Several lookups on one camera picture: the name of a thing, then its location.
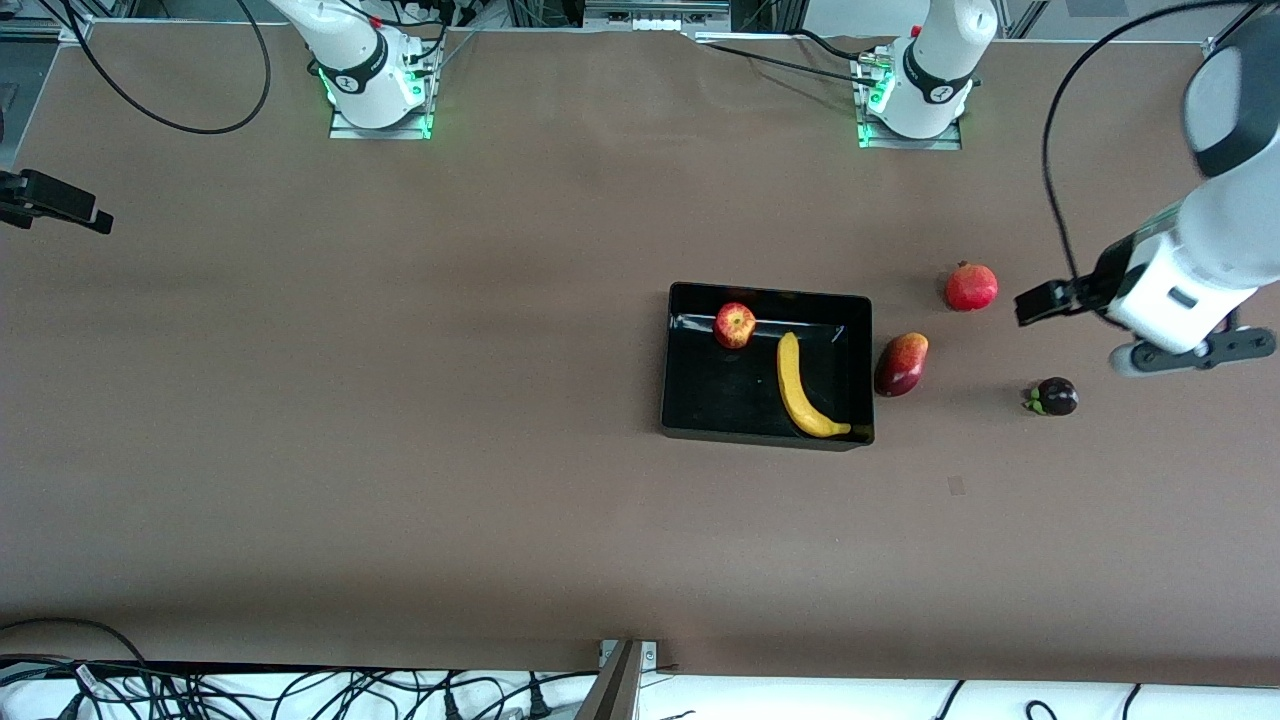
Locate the yellow banana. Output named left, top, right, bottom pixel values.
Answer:
left=777, top=331, right=853, bottom=439

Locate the red apple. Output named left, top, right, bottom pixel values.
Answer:
left=714, top=302, right=758, bottom=350

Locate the black plastic box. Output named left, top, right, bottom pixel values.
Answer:
left=660, top=281, right=876, bottom=452

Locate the red pomegranate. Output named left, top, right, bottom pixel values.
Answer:
left=944, top=261, right=1000, bottom=313

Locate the dark purple mangosteen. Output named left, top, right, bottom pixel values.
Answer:
left=1022, top=376, right=1080, bottom=418

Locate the red mango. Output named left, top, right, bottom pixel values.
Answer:
left=874, top=332, right=930, bottom=399

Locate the aluminium corner profile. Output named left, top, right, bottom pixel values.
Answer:
left=0, top=18, right=96, bottom=46

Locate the brown table cover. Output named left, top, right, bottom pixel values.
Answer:
left=0, top=22, right=1280, bottom=691

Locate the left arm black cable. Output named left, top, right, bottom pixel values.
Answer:
left=1042, top=0, right=1263, bottom=291

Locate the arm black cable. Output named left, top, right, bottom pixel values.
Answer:
left=60, top=0, right=273, bottom=135
left=1042, top=0, right=1263, bottom=291

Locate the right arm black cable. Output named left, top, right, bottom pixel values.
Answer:
left=60, top=0, right=273, bottom=135

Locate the short black base cable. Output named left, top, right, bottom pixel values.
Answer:
left=790, top=28, right=866, bottom=59

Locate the long black base cable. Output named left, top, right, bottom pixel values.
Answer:
left=697, top=40, right=881, bottom=89

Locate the black looped floor cable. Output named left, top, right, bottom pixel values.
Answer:
left=0, top=617, right=151, bottom=669

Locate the grey metal camera post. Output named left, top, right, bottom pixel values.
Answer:
left=575, top=638, right=661, bottom=720

